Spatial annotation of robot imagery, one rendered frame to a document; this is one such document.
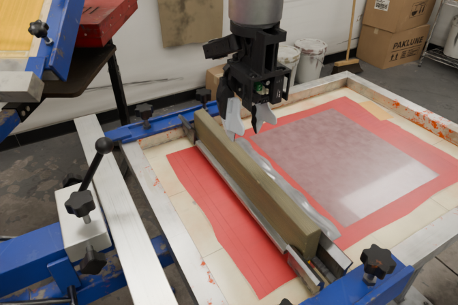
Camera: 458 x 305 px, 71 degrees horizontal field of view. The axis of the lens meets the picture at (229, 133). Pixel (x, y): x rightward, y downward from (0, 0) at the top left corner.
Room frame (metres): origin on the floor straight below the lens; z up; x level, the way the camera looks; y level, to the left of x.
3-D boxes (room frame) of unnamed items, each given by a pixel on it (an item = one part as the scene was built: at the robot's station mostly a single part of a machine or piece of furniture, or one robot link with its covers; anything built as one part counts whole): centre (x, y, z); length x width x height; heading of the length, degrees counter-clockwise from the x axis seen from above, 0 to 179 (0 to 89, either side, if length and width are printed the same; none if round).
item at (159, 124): (0.71, 0.14, 0.98); 0.30 x 0.05 x 0.07; 120
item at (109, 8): (1.48, 0.70, 1.06); 0.61 x 0.46 x 0.12; 0
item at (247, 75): (0.46, -0.04, 1.26); 0.09 x 0.08 x 0.12; 30
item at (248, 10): (0.47, -0.04, 1.34); 0.08 x 0.08 x 0.05
